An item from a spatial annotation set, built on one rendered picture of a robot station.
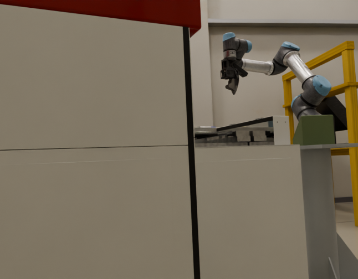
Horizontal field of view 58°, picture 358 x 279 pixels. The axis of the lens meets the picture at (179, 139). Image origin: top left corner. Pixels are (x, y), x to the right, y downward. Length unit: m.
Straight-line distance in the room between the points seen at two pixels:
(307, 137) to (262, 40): 3.67
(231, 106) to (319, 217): 3.31
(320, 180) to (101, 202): 1.28
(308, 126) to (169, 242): 1.14
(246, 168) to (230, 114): 3.61
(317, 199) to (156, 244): 1.12
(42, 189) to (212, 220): 0.68
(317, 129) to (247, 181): 0.67
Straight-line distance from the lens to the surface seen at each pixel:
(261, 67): 2.26
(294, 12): 5.83
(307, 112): 2.00
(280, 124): 1.61
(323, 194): 1.94
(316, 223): 1.96
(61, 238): 0.99
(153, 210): 1.03
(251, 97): 5.14
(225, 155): 1.36
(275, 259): 1.55
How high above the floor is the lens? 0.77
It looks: 4 degrees up
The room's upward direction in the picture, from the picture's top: 3 degrees counter-clockwise
